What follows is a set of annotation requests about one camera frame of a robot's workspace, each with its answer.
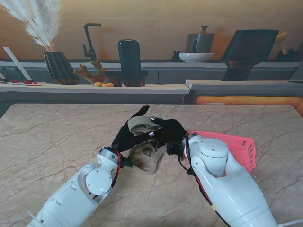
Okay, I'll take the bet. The dark ribbed vase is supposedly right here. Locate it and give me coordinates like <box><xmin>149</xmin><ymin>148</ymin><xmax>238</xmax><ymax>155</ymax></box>
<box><xmin>43</xmin><ymin>51</ymin><xmax>80</xmax><ymax>85</ymax></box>

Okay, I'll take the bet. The plate with red food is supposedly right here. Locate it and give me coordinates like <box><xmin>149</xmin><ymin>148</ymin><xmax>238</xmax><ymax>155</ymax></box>
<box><xmin>7</xmin><ymin>80</ymin><xmax>43</xmax><ymax>86</ymax></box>

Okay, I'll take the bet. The tall dark cylindrical canister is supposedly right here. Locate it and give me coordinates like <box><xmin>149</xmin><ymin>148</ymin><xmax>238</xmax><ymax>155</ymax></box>
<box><xmin>117</xmin><ymin>39</ymin><xmax>143</xmax><ymax>87</ymax></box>

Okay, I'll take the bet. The grey pot with lid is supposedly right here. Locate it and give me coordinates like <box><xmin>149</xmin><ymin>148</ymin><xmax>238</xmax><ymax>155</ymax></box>
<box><xmin>185</xmin><ymin>25</ymin><xmax>215</xmax><ymax>53</ymax></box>

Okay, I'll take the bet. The dark range hood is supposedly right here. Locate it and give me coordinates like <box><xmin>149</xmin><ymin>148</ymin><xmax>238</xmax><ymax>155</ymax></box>
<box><xmin>221</xmin><ymin>29</ymin><xmax>279</xmax><ymax>81</ymax></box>

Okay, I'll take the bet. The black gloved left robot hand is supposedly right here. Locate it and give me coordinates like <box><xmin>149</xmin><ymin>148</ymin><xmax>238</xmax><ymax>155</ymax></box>
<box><xmin>111</xmin><ymin>105</ymin><xmax>157</xmax><ymax>152</ymax></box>

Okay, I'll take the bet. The red black arm cable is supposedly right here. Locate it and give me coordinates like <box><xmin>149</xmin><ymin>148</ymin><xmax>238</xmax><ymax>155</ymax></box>
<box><xmin>111</xmin><ymin>150</ymin><xmax>125</xmax><ymax>189</ymax></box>
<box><xmin>177</xmin><ymin>134</ymin><xmax>217</xmax><ymax>212</ymax></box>

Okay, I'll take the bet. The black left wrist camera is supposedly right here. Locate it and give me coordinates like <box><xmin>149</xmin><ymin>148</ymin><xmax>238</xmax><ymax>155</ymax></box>
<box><xmin>122</xmin><ymin>156</ymin><xmax>135</xmax><ymax>168</ymax></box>

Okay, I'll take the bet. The white pampas grass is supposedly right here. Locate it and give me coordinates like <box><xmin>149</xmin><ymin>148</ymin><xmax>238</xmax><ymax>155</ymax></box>
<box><xmin>0</xmin><ymin>0</ymin><xmax>62</xmax><ymax>52</ymax></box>

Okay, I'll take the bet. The dark utensil holder with spoons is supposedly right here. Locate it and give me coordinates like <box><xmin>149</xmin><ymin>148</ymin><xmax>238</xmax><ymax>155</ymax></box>
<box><xmin>274</xmin><ymin>30</ymin><xmax>300</xmax><ymax>62</ymax></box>

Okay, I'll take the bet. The white leaning board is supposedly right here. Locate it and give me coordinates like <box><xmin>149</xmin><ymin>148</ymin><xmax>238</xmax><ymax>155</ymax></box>
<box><xmin>3</xmin><ymin>47</ymin><xmax>32</xmax><ymax>81</ymax></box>

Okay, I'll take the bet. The black kitchen faucet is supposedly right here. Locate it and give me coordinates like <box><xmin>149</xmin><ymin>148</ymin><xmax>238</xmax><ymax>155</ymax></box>
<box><xmin>82</xmin><ymin>23</ymin><xmax>102</xmax><ymax>62</ymax></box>

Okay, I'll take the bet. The red black left arm cable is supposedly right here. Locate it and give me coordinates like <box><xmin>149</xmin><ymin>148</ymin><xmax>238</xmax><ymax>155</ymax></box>
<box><xmin>111</xmin><ymin>150</ymin><xmax>125</xmax><ymax>189</ymax></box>

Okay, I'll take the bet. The light wood counter top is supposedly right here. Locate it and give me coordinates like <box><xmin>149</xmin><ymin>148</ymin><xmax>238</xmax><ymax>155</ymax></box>
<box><xmin>0</xmin><ymin>82</ymin><xmax>191</xmax><ymax>96</ymax></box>

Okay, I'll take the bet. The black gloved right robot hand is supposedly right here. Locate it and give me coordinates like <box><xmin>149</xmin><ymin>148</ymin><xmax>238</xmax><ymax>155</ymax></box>
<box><xmin>150</xmin><ymin>115</ymin><xmax>189</xmax><ymax>152</ymax></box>

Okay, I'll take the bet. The white ceramic bowl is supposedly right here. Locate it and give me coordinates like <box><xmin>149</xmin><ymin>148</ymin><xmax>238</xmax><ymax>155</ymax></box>
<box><xmin>178</xmin><ymin>52</ymin><xmax>215</xmax><ymax>63</ymax></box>

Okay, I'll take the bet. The red black right arm cable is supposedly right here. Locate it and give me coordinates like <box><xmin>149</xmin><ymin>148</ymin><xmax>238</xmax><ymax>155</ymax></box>
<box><xmin>177</xmin><ymin>134</ymin><xmax>217</xmax><ymax>212</ymax></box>

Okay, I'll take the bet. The grey stone counter top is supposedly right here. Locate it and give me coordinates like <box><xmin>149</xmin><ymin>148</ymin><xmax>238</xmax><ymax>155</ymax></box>
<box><xmin>185</xmin><ymin>79</ymin><xmax>303</xmax><ymax>91</ymax></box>

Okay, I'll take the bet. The pink plastic mesh basket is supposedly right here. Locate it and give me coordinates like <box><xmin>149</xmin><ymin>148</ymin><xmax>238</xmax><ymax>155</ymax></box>
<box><xmin>190</xmin><ymin>130</ymin><xmax>257</xmax><ymax>175</ymax></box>

